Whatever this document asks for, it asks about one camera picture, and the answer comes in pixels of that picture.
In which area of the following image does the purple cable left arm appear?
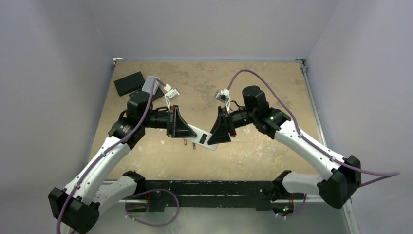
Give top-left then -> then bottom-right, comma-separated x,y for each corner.
56,78 -> 171,234

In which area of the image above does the black box upper left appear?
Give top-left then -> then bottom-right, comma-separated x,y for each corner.
114,72 -> 145,97

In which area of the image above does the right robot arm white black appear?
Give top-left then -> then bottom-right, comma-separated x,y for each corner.
207,85 -> 361,209

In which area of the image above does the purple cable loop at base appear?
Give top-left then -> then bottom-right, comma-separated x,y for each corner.
125,189 -> 180,227

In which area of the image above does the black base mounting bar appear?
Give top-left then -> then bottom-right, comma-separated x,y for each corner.
142,180 -> 305,212

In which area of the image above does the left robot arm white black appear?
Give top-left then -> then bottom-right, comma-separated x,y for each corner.
48,92 -> 203,234

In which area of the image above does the aluminium frame rail right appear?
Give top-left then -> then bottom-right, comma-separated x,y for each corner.
297,59 -> 352,202

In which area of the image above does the translucent grey plastic case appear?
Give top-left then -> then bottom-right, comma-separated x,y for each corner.
141,76 -> 160,95

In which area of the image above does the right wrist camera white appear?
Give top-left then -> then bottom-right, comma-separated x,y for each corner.
214,89 -> 231,112

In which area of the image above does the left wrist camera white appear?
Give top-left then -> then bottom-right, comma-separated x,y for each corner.
164,88 -> 180,110

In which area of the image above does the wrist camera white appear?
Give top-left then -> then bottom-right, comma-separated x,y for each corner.
164,88 -> 180,110
214,89 -> 231,112

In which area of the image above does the white red remote control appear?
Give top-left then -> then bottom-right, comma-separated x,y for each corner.
185,124 -> 219,151

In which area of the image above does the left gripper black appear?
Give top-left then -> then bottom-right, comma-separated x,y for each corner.
140,104 -> 196,137

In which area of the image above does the black box with slots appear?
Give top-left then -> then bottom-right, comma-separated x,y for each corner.
129,86 -> 164,104

